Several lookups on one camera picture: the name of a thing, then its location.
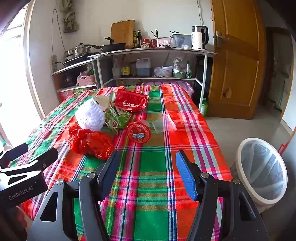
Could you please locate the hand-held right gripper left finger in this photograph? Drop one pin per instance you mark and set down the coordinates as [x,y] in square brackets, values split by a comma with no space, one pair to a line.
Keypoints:
[113,167]

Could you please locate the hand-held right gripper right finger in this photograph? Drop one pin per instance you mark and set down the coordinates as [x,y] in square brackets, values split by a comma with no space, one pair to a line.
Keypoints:
[185,176]

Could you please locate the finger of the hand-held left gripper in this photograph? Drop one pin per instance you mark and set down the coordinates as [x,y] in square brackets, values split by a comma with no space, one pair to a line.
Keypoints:
[44,157]
[16,151]

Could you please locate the red plastic bag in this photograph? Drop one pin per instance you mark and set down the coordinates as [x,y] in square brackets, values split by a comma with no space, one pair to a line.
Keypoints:
[90,141]

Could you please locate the green snack packet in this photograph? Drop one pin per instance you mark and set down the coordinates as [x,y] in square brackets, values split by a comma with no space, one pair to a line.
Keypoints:
[118,119]

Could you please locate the white foam fruit net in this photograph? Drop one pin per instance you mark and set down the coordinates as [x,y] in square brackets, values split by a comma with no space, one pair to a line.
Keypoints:
[89,114]

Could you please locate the white trash bin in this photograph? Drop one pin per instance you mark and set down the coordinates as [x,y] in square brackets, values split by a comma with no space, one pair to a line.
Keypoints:
[245,148]

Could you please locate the red foil packet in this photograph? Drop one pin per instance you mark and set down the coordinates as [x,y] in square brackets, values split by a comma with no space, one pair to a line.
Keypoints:
[130,99]

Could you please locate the plaid tablecloth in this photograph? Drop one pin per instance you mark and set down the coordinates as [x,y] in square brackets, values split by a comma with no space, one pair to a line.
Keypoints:
[152,166]

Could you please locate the red round cup lid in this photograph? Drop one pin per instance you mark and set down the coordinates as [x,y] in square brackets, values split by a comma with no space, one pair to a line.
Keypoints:
[138,132]

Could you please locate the clear plastic cup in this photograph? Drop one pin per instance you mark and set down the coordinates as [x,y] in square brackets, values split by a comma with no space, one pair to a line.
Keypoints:
[158,126]

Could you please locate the clear plastic wrapper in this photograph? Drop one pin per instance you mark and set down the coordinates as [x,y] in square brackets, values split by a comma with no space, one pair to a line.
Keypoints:
[170,120]

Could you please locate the beige crumpled wrapper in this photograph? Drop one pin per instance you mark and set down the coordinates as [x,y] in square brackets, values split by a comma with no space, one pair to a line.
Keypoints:
[103,100]

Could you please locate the red green carton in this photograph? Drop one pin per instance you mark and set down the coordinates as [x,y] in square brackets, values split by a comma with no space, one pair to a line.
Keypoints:
[69,93]

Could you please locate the large green bottle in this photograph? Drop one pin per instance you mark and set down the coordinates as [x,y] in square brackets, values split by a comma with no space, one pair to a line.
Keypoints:
[204,107]

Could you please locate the dark small appliance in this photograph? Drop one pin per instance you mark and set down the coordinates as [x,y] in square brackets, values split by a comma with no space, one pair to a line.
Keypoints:
[69,81]

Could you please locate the pink woven basket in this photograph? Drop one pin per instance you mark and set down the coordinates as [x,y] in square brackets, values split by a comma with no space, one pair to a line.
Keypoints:
[85,80]

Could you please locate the pink lid storage box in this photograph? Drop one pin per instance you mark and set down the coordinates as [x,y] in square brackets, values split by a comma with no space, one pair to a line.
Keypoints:
[182,87]

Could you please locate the low side shelf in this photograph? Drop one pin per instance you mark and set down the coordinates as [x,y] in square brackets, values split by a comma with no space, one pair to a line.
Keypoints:
[69,67]

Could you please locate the white plastic bottle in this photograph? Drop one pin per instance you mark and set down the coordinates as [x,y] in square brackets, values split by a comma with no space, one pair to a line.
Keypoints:
[116,69]

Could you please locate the yellow label bottle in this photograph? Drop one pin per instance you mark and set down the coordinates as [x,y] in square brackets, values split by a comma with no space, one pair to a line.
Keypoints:
[125,69]

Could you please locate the small dark jar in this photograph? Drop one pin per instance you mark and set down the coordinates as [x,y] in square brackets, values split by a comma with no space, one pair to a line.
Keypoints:
[133,69]

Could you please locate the green bowl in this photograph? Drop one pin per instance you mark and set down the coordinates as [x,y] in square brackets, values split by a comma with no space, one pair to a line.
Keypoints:
[179,75]

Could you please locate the black induction cooker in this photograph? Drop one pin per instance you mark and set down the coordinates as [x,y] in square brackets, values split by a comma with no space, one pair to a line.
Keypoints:
[76,59]

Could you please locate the large oil jug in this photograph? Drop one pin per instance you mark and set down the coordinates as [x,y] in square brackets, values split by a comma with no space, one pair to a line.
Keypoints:
[143,68]

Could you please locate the red plastic object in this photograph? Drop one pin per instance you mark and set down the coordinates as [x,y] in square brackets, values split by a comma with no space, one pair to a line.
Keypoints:
[284,146]

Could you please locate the small green bottle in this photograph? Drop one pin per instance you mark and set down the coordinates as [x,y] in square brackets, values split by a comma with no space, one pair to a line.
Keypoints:
[189,71]

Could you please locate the crumpled clear bag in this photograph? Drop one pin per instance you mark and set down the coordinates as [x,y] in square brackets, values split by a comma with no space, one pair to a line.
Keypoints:
[158,72]

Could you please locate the white plastic tub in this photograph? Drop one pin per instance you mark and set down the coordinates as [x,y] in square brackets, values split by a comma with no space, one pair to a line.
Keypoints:
[167,70]

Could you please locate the stuffed plastic bag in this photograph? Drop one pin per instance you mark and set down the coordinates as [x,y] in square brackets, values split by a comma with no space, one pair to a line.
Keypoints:
[179,64]

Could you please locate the steel steamer pot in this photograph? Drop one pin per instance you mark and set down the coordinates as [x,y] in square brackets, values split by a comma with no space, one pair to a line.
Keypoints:
[82,49]

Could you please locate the wooden door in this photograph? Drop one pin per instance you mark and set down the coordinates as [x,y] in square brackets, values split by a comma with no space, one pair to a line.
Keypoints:
[235,69]

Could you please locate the black wok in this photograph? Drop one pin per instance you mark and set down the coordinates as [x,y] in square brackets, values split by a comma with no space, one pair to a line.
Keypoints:
[112,47]

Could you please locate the yellow-green oil bottle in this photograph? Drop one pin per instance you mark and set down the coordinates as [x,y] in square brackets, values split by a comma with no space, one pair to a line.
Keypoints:
[135,40]

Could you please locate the red sauce jar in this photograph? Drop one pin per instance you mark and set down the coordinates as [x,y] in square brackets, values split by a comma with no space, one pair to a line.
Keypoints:
[153,43]
[146,42]

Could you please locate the dark sauce bottle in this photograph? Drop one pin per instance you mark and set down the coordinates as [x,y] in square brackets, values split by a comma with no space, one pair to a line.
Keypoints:
[139,39]

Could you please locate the pink utensil box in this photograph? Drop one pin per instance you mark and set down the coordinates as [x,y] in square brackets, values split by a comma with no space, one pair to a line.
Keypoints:
[163,42]

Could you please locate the grey plastic container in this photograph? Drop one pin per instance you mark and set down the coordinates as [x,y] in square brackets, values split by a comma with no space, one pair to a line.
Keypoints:
[181,41]

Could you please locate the wooden cutting board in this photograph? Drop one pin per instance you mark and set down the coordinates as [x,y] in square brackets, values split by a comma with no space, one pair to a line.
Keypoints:
[122,32]

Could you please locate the hanging grey cloth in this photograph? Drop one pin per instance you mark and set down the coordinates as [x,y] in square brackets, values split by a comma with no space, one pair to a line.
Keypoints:
[69,22]

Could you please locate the white electric kettle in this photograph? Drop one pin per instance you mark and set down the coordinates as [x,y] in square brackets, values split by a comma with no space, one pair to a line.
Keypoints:
[197,38]

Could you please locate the chopsticks bundle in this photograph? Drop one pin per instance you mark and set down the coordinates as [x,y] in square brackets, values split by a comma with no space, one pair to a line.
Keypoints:
[155,34]

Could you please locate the wall power strip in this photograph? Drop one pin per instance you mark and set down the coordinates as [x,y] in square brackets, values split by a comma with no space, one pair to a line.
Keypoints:
[54,63]

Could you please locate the white frame kitchen shelf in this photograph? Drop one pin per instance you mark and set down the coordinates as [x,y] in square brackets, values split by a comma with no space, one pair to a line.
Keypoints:
[152,51]

